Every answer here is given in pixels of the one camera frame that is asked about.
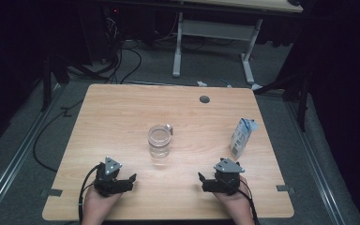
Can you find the clear glass jar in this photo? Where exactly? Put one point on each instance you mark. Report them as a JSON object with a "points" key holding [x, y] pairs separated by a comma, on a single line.
{"points": [[159, 142]]}

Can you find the grey tape strip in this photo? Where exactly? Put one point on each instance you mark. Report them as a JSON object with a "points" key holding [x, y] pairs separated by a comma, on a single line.
{"points": [[51, 192], [285, 188]]}

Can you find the black metal stand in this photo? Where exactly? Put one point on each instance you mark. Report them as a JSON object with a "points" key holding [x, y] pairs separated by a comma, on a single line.
{"points": [[46, 84], [301, 100]]}

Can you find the person's left hand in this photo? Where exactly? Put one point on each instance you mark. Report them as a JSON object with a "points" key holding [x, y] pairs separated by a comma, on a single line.
{"points": [[98, 203]]}

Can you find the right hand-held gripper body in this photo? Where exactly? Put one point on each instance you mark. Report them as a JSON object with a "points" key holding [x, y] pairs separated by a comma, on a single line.
{"points": [[226, 181]]}

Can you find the person's right hand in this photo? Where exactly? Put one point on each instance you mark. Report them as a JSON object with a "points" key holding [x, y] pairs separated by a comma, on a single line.
{"points": [[238, 201]]}

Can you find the small white plug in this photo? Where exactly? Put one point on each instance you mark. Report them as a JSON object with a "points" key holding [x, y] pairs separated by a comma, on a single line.
{"points": [[201, 83]]}

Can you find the metal floor rail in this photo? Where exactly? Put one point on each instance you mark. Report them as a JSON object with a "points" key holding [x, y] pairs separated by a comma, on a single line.
{"points": [[15, 156], [315, 165]]}

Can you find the white-framed desk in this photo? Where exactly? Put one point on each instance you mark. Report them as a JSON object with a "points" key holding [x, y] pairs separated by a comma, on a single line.
{"points": [[215, 30]]}

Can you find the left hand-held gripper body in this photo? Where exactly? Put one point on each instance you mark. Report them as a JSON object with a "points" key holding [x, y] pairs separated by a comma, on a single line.
{"points": [[107, 182]]}

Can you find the white and blue salt bag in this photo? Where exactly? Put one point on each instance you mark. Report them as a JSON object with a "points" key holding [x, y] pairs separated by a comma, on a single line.
{"points": [[240, 140]]}

